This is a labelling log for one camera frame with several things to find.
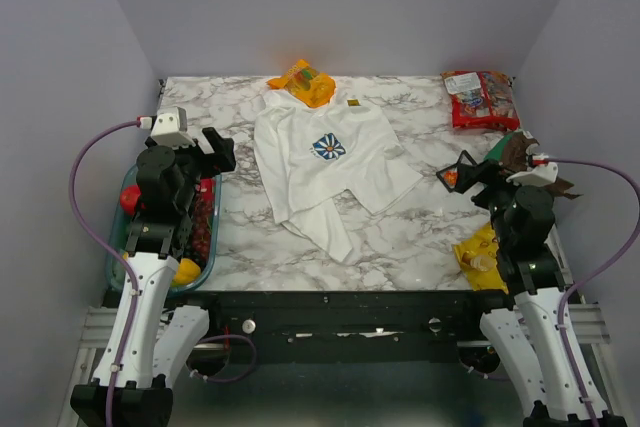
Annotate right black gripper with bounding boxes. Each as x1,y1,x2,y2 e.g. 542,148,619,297
455,156,527,246

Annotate black brooch display box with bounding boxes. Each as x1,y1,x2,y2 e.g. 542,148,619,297
436,150,480,193

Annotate red maple leaf brooch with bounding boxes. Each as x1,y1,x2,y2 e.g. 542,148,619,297
444,171,457,185

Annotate white t-shirt daisy print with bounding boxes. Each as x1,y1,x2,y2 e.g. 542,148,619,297
254,90,422,263

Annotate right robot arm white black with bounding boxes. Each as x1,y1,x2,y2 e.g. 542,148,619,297
459,160,627,426

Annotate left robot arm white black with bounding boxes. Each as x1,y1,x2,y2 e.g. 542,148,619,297
70,127,236,426

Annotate yellow Lays chips bag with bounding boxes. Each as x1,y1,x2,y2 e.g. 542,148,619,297
453,223,508,293

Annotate dark red grapes bunch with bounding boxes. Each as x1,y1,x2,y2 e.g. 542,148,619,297
184,180,215,269

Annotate red candy bag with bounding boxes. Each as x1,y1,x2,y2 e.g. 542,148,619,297
440,71,520,131

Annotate red apple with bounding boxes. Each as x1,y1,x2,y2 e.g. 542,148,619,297
119,184,141,216

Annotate orange gummy candy bag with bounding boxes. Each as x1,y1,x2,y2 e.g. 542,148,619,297
267,59,336,109

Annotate clear teal fruit container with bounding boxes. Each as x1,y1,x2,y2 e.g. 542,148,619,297
104,165,222,298

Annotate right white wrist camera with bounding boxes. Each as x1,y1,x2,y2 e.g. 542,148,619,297
507,155,558,187

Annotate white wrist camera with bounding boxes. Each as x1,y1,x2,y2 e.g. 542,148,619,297
507,155,558,187
137,107,196,149

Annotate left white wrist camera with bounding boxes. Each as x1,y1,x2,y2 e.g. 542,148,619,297
137,107,196,149

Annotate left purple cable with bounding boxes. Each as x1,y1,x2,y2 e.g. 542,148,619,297
68,119,151,427

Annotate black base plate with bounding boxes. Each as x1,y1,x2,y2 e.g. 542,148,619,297
168,291,515,364

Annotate aluminium rail frame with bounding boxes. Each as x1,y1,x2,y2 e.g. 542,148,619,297
54,304,612,427

